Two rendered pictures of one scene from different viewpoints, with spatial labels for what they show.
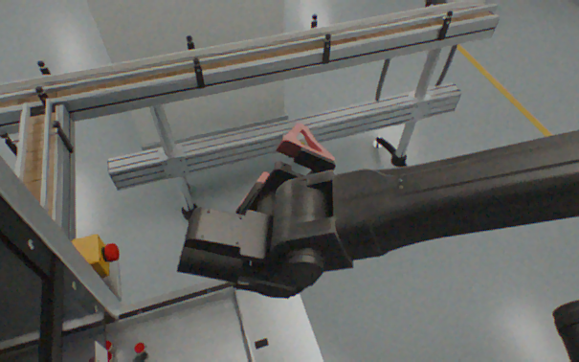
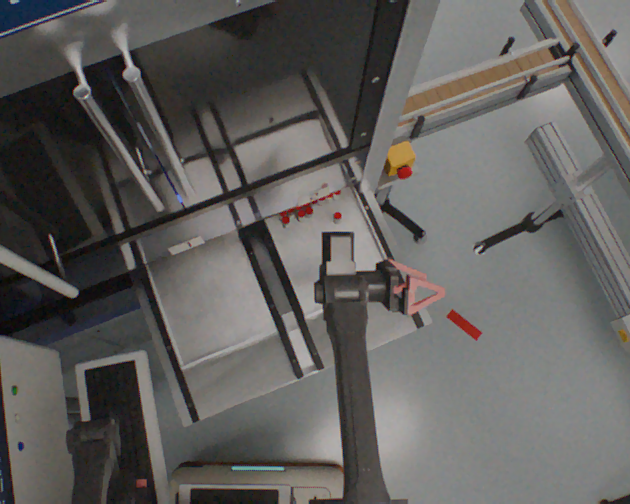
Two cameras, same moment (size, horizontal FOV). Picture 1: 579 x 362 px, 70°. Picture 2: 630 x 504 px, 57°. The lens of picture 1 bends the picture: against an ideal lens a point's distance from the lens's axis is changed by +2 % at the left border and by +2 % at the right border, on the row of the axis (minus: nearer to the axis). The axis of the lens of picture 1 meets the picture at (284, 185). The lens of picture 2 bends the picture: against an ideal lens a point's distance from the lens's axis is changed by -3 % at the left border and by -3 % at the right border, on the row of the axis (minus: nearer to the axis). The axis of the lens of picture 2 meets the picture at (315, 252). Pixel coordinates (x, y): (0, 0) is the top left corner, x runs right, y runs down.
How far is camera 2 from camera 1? 69 cm
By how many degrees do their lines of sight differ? 38
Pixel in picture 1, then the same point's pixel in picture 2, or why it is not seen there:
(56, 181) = (476, 101)
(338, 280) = (478, 406)
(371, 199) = (343, 319)
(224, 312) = not seen: hidden behind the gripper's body
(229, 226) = (342, 253)
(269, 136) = (627, 295)
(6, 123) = (540, 27)
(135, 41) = not seen: outside the picture
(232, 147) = (602, 252)
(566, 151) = (357, 401)
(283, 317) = (376, 324)
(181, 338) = not seen: hidden behind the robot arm
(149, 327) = (357, 218)
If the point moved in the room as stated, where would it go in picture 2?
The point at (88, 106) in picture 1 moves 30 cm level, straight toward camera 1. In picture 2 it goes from (580, 93) to (509, 145)
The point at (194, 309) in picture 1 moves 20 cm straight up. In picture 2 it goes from (375, 249) to (385, 228)
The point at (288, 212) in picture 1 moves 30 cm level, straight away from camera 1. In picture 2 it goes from (342, 281) to (523, 269)
